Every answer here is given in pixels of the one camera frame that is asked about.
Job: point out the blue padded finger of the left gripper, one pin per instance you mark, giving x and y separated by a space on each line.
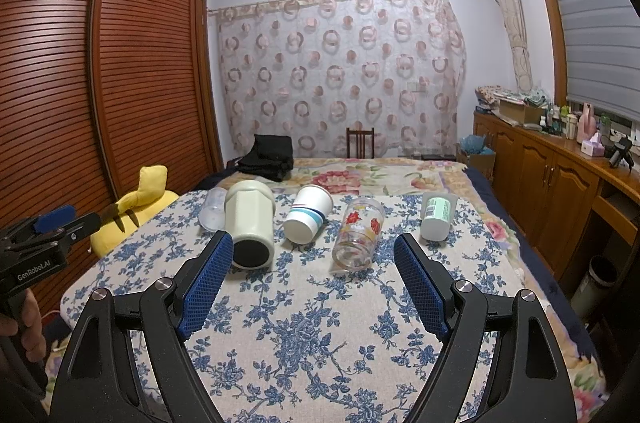
55 219

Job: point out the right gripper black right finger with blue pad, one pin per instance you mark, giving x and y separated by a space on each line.
527 379

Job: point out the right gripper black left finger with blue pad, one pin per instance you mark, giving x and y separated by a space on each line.
98 379

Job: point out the pale green thermos cup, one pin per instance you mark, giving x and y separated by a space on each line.
249 209

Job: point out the translucent frosted plastic cup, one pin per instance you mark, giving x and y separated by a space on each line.
211 216

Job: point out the white plastic cup green label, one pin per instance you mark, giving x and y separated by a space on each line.
437 214

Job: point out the white paper cup blue stripes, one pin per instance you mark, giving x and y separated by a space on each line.
310 209

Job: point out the person's left hand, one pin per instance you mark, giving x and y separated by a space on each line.
30 328

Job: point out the floral bed blanket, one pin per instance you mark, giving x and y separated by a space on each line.
400 177

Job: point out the yellow plush toy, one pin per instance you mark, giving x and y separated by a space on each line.
122 218

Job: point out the brown louvered wardrobe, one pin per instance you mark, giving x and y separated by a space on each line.
92 91

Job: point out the blue floral white cloth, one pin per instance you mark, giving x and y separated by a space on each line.
302 340

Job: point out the wooden sideboard cabinet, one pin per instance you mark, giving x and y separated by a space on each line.
573 210

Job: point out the black bag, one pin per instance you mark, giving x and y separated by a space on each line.
270 157

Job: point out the clear glass red print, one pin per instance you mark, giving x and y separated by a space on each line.
358 236

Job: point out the box with blue bag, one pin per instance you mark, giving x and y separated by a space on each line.
474 152

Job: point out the pink tissue box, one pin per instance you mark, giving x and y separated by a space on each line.
593 147

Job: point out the black gadget on cabinet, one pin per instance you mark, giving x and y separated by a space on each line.
622 152

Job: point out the pink bottle on cabinet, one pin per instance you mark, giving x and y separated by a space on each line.
587 125

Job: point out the cardboard box on cabinet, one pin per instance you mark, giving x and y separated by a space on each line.
519 111

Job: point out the dark wooden chair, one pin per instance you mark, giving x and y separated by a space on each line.
360 144

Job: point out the pink circle pattern curtain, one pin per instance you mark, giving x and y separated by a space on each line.
313 70

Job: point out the grey window blind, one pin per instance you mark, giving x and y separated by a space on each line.
602 54

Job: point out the tied floral side curtain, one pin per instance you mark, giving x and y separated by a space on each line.
514 23

